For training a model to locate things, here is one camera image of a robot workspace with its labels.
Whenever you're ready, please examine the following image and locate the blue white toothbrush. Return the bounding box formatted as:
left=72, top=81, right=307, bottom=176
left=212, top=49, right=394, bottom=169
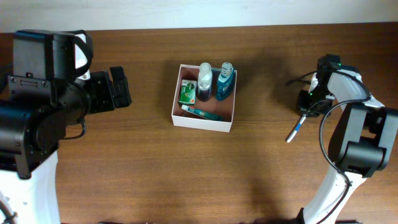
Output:
left=285, top=114, right=307, bottom=143

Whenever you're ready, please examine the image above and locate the green Dettol soap box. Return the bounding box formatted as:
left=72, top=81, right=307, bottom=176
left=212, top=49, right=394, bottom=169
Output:
left=178, top=80, right=197, bottom=105

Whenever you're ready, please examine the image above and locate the clear dark liquid bottle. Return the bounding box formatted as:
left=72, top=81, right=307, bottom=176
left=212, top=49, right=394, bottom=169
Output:
left=197, top=62, right=213, bottom=101

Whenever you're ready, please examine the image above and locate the teal white toothpaste tube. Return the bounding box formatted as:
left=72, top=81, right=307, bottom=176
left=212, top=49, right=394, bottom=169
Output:
left=181, top=105, right=223, bottom=121

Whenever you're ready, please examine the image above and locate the teal mouthwash bottle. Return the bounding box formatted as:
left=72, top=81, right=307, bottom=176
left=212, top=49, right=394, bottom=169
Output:
left=216, top=62, right=234, bottom=101

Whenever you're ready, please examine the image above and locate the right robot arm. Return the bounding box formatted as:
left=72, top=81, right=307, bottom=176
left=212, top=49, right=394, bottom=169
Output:
left=286, top=54, right=397, bottom=223

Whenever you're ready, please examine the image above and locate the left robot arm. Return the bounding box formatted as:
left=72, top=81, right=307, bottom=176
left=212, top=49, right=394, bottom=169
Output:
left=1, top=30, right=132, bottom=223

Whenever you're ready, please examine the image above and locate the white cardboard box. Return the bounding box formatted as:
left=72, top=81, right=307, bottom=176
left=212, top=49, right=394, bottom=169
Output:
left=171, top=64, right=238, bottom=133

